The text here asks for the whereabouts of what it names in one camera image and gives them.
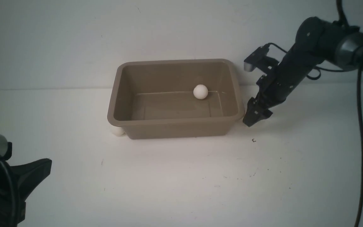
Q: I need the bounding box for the brown plastic bin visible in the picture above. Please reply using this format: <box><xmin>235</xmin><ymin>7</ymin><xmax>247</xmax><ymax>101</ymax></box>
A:
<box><xmin>107</xmin><ymin>59</ymin><xmax>245</xmax><ymax>139</ymax></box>

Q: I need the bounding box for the white ping-pong ball with logo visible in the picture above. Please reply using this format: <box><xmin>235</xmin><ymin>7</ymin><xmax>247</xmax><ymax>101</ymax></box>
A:
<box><xmin>193</xmin><ymin>84</ymin><xmax>209</xmax><ymax>100</ymax></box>

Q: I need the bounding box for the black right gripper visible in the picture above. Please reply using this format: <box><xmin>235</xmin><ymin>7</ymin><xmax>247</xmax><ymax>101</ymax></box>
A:
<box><xmin>243</xmin><ymin>60</ymin><xmax>304</xmax><ymax>127</ymax></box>

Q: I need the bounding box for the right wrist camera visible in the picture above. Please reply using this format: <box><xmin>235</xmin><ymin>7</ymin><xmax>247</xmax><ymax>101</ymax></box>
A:
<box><xmin>244</xmin><ymin>43</ymin><xmax>279</xmax><ymax>74</ymax></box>

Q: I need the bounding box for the white ping-pong ball left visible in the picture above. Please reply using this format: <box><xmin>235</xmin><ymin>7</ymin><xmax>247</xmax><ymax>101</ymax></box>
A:
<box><xmin>110</xmin><ymin>126</ymin><xmax>125</xmax><ymax>137</ymax></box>

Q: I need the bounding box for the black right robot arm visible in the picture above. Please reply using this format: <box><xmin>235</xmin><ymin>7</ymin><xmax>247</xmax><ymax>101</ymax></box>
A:
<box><xmin>243</xmin><ymin>17</ymin><xmax>363</xmax><ymax>127</ymax></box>

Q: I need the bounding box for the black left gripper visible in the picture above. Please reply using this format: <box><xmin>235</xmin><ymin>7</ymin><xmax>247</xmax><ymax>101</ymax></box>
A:
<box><xmin>0</xmin><ymin>158</ymin><xmax>52</xmax><ymax>227</ymax></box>

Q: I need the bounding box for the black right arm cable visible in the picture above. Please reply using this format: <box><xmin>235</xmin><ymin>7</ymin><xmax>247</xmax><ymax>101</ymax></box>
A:
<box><xmin>268</xmin><ymin>0</ymin><xmax>363</xmax><ymax>227</ymax></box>

